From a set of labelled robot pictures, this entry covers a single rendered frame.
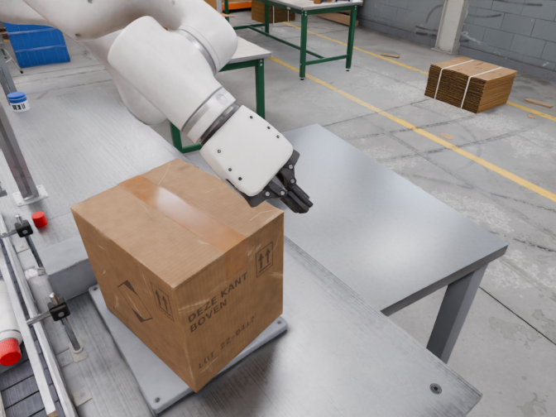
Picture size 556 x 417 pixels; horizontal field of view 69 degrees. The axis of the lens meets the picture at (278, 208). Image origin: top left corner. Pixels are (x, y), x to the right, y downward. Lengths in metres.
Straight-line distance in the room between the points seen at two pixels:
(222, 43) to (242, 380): 0.59
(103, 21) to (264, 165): 0.29
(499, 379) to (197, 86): 1.75
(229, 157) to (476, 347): 1.70
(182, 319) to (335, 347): 0.36
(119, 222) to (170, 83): 0.28
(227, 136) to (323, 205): 0.72
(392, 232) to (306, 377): 0.51
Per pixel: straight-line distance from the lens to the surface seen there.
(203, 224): 0.69
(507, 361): 2.09
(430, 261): 1.10
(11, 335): 0.91
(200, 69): 0.56
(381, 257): 1.08
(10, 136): 1.38
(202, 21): 0.60
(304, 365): 0.84
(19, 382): 0.89
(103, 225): 0.73
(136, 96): 1.05
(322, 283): 0.98
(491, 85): 4.48
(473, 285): 1.31
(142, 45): 0.56
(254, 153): 0.56
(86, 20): 0.64
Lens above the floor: 1.54
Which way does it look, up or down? 36 degrees down
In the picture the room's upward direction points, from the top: straight up
